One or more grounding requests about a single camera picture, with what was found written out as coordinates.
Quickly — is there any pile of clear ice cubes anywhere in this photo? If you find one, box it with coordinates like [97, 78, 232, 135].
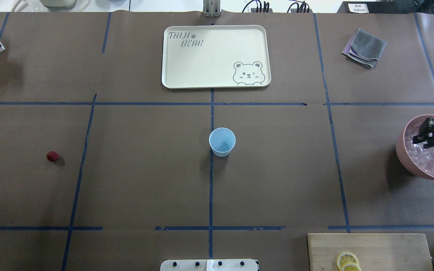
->
[405, 122, 434, 177]

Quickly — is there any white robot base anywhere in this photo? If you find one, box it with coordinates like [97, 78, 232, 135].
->
[160, 259, 260, 271]

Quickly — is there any wooden cutting board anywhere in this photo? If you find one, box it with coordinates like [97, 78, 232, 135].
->
[307, 233, 433, 271]

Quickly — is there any red strawberry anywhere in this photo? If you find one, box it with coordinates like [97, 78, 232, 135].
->
[46, 151, 59, 162]

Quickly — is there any aluminium frame post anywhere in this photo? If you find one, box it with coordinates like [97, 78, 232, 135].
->
[203, 0, 222, 18]

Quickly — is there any grey folded cloth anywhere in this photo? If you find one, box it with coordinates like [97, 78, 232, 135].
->
[341, 29, 387, 69]

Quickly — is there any lemon slice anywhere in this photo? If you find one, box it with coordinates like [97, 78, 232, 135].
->
[336, 251, 360, 271]
[340, 262, 362, 271]

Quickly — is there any pink bowl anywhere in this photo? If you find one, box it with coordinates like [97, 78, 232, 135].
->
[396, 115, 434, 180]

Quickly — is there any cream bear tray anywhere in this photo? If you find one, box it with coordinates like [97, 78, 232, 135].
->
[161, 25, 272, 89]

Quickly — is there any light blue cup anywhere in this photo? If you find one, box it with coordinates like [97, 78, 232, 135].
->
[208, 127, 236, 158]

